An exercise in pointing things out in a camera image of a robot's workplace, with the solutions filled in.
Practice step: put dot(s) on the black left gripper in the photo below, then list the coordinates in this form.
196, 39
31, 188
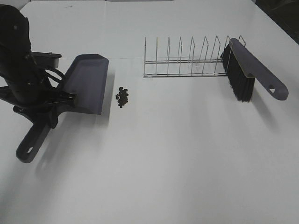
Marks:
29, 89

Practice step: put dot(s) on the grey plastic dustpan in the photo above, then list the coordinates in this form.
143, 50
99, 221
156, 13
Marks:
86, 77

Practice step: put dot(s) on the pile of coffee beans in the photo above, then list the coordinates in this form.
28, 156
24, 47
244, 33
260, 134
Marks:
122, 96

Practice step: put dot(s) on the grey hand brush black bristles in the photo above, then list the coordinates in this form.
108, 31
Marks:
243, 69

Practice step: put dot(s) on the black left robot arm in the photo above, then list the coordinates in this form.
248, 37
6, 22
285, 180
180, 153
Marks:
14, 37

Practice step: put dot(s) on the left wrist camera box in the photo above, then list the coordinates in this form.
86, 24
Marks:
46, 60

